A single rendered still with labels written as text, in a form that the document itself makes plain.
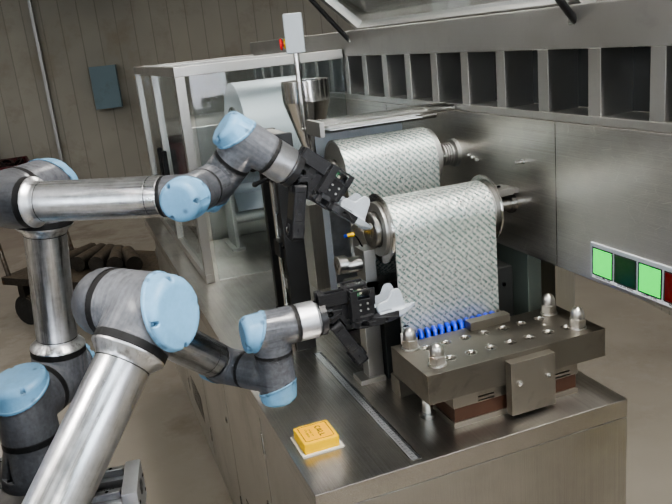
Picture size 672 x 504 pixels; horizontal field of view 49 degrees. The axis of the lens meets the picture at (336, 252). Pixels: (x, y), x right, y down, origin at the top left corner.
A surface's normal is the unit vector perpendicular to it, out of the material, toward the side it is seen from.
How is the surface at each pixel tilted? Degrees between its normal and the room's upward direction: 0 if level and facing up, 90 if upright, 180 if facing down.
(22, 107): 90
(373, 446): 0
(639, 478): 0
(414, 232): 90
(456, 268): 90
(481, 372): 90
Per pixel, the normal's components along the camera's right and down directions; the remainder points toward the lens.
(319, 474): -0.10, -0.96
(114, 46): 0.20, 0.26
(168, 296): 0.89, -0.05
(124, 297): -0.38, -0.47
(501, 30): -0.93, 0.19
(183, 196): -0.22, 0.29
